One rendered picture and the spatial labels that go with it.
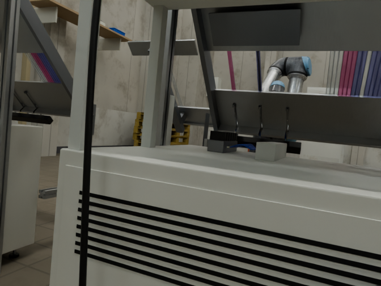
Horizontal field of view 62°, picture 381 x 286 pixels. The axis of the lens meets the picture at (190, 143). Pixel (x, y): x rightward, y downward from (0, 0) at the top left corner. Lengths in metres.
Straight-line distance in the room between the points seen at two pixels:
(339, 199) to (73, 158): 0.46
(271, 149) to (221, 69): 9.73
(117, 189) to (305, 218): 0.31
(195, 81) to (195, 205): 9.03
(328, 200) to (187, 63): 9.31
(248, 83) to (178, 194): 9.71
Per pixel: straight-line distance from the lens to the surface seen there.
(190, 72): 9.62
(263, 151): 0.84
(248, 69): 10.28
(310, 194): 0.48
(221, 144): 0.95
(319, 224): 0.49
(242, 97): 1.36
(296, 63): 2.06
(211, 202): 0.51
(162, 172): 0.54
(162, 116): 1.00
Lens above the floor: 0.68
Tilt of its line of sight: 3 degrees down
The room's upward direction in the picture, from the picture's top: 6 degrees clockwise
